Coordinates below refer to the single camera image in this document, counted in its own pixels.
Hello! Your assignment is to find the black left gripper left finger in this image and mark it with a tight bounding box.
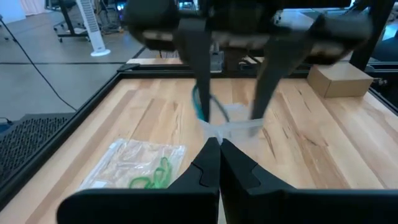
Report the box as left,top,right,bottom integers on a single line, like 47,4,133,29
56,137,221,224

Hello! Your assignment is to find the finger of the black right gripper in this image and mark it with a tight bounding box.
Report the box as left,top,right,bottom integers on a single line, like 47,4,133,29
175,24,216,123
249,36,315,138

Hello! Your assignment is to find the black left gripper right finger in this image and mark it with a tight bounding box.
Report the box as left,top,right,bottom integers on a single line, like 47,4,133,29
220,139,398,224

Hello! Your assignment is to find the green rubber band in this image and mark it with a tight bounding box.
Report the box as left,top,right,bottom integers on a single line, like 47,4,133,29
151,156,174,189
128,175,162,190

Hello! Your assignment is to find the clear plastic zip bag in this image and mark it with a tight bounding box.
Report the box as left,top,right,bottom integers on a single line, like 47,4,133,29
198,102,266,147
76,138,187,192

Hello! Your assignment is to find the small cardboard box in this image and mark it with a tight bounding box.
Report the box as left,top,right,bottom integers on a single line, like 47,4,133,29
307,62,375,99

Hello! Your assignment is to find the white tower fan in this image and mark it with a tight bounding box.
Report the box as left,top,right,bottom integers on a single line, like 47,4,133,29
75,0,112,58

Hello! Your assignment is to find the black perforated platform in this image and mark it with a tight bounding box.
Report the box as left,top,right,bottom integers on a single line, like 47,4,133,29
0,113,76,187

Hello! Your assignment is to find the black office chair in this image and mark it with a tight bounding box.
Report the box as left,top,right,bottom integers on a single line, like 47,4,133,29
46,0,91,44

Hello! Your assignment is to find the black aluminium table frame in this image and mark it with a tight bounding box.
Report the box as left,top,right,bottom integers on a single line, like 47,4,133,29
0,61,398,213

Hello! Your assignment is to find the long taut black cable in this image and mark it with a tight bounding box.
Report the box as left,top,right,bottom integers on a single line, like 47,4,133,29
0,14,78,112

